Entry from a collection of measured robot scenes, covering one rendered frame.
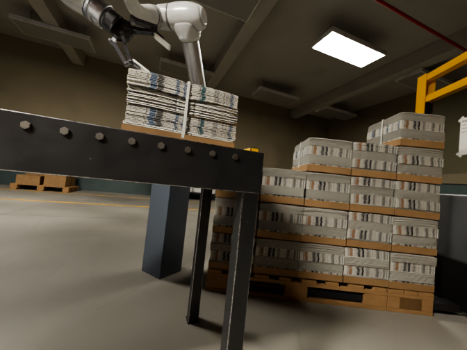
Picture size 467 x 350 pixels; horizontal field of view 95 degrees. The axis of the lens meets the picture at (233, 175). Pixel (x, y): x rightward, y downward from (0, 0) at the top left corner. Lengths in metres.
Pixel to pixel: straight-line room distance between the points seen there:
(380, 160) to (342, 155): 0.25
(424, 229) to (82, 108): 8.31
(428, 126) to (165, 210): 1.84
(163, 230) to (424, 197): 1.74
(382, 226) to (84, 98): 8.19
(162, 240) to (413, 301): 1.67
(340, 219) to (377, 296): 0.53
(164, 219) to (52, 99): 7.43
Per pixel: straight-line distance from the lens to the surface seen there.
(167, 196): 1.56
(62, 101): 8.60
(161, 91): 0.79
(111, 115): 8.23
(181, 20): 1.43
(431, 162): 1.89
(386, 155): 1.73
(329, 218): 1.53
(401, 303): 1.90
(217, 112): 0.80
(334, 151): 1.56
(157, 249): 1.66
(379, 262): 1.75
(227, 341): 0.74
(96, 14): 1.02
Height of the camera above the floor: 0.70
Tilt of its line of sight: 2 degrees up
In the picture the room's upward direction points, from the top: 6 degrees clockwise
